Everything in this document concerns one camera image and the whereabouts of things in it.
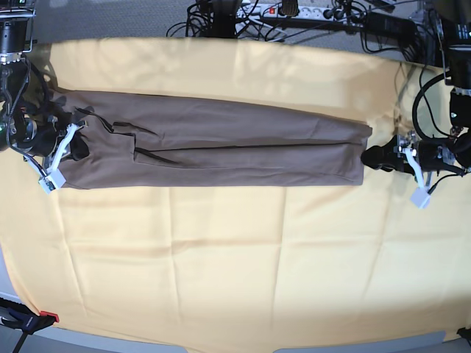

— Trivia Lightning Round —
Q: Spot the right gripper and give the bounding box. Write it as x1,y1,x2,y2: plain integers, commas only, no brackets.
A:
21,117,90,165

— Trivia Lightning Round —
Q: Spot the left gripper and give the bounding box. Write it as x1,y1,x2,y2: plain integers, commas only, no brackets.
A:
361,135,460,175

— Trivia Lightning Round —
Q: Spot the brown T-shirt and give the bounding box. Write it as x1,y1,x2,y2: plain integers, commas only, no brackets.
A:
52,91,372,189

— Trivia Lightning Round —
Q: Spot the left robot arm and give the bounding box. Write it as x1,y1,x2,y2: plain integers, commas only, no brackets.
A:
361,1,470,179

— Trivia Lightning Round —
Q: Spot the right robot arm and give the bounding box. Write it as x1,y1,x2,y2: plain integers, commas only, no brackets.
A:
1,1,89,169

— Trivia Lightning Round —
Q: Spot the black power adapter brick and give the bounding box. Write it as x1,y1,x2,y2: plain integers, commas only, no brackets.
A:
364,12,417,40

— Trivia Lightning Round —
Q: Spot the yellow tablecloth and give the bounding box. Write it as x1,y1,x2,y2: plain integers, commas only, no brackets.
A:
1,38,470,352

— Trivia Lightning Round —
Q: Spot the white power strip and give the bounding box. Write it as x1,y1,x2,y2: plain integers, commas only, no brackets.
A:
237,4,347,24

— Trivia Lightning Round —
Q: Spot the black clamp at right corner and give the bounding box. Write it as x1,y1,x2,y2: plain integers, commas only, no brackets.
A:
456,327,471,343

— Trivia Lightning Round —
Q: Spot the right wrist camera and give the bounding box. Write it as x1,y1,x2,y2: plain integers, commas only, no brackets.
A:
38,169,65,194

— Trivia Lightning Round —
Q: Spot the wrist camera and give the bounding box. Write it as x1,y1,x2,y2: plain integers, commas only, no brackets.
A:
410,188,431,209
38,169,65,194

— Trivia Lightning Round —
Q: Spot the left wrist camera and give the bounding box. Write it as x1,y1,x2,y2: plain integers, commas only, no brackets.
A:
410,188,431,209

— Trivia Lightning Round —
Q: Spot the black stand post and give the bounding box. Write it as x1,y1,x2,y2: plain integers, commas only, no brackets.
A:
208,0,239,39

